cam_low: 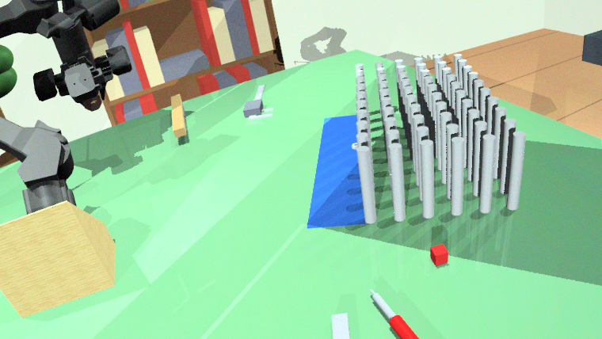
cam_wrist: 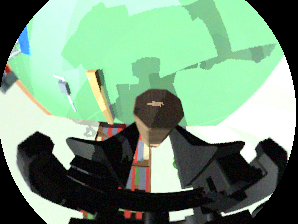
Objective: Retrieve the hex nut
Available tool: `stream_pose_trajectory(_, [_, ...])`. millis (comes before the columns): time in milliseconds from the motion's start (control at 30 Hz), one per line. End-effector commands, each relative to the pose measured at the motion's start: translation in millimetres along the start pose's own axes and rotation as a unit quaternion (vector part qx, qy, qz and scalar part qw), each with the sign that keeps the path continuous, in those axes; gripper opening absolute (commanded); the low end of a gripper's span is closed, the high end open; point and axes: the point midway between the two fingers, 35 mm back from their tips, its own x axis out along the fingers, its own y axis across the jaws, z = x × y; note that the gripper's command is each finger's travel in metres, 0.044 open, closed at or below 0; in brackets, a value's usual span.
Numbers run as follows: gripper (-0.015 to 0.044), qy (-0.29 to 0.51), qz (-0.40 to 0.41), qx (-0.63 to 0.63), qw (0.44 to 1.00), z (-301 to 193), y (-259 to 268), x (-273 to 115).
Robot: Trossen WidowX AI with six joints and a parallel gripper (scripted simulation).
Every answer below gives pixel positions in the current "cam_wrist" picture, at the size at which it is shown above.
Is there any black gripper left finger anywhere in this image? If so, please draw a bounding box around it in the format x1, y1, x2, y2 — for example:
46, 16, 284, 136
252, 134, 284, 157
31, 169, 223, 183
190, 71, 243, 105
65, 123, 140, 189

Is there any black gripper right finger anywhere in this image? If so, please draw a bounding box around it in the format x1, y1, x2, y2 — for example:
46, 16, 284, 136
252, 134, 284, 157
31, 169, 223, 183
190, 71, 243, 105
169, 124, 245, 189

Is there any metal hook tool with tan handle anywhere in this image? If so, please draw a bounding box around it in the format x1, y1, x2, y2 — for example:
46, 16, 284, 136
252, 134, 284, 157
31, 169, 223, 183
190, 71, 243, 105
133, 88, 185, 148

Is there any blue flat strip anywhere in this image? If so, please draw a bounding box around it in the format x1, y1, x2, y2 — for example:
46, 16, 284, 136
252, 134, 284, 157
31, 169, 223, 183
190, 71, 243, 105
19, 27, 32, 55

